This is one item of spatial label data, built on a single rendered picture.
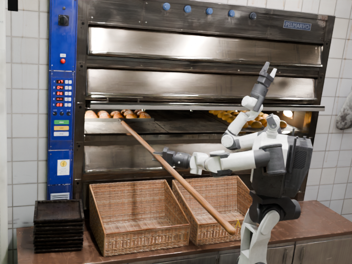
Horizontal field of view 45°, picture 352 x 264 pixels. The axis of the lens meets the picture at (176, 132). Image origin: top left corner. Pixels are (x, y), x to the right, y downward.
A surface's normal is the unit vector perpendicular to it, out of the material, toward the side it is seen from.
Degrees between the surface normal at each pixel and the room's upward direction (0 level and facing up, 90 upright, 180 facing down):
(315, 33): 90
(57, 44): 90
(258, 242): 114
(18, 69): 90
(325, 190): 90
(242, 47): 70
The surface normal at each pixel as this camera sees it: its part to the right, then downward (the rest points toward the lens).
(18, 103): 0.36, 0.26
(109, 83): 0.36, -0.09
